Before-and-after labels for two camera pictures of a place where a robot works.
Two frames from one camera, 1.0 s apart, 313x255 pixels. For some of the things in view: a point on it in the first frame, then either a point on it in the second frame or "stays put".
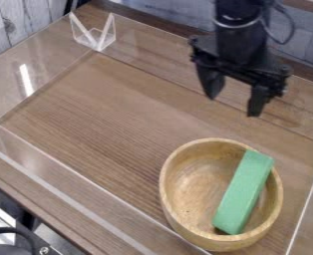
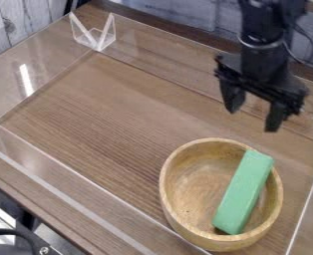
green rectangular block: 243,191 stays put
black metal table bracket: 25,247 stays put
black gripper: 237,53 → 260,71
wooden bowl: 196,175 stays put
